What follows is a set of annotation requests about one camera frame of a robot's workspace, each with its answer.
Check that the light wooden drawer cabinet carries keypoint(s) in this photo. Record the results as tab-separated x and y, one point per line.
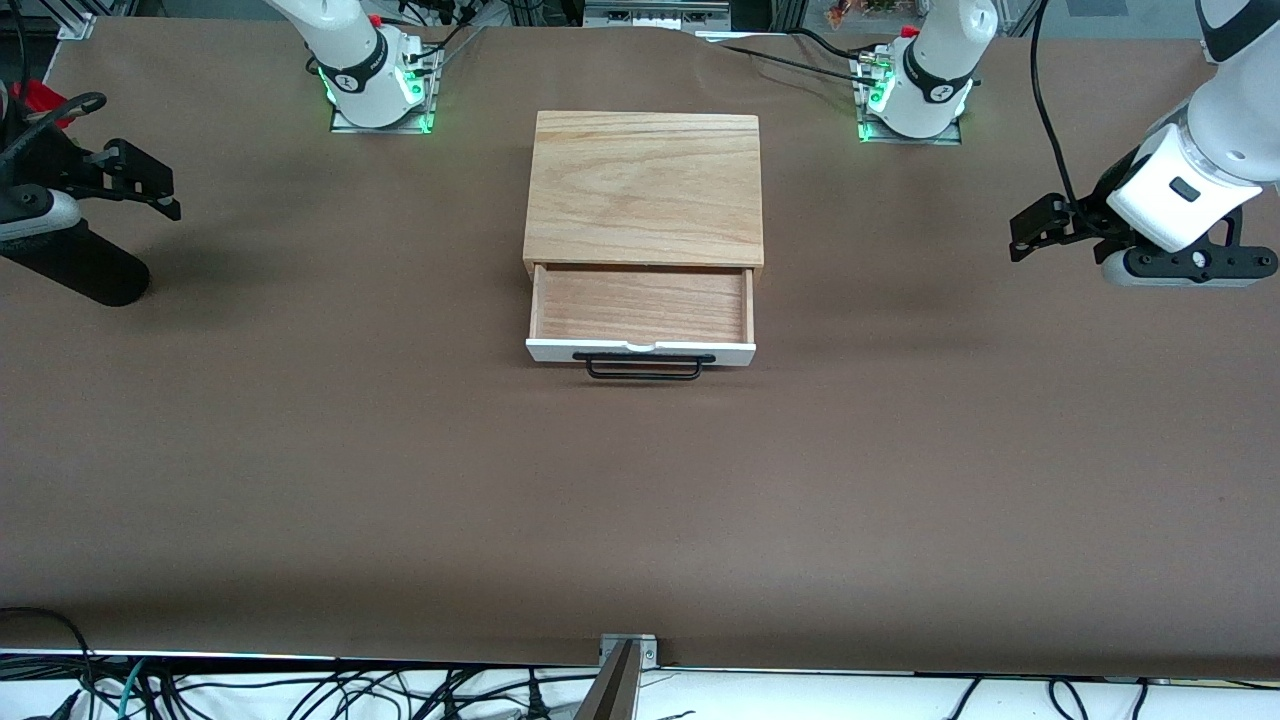
640	180

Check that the grey power strip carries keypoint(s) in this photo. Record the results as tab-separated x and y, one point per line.
655	12

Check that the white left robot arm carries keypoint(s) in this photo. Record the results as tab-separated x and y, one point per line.
940	60

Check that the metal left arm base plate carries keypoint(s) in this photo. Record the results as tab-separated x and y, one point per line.
950	132

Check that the dark slanted pole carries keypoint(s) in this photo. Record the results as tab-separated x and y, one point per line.
610	690

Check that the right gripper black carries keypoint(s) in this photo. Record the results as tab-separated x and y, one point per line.
52	163

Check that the brown table cover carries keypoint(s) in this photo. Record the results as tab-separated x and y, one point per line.
640	500

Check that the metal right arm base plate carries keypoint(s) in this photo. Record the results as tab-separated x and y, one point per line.
345	124

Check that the grey metal edge bracket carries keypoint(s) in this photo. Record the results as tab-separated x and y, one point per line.
645	650

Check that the black cylindrical vase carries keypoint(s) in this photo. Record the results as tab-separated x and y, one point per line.
80	265

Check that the wooden drawer with white front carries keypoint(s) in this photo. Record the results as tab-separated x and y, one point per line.
640	305

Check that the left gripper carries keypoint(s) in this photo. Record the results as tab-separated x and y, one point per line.
1092	212

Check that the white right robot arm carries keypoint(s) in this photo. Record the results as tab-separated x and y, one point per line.
350	55

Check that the aluminium profile bar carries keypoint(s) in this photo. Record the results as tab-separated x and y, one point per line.
78	25

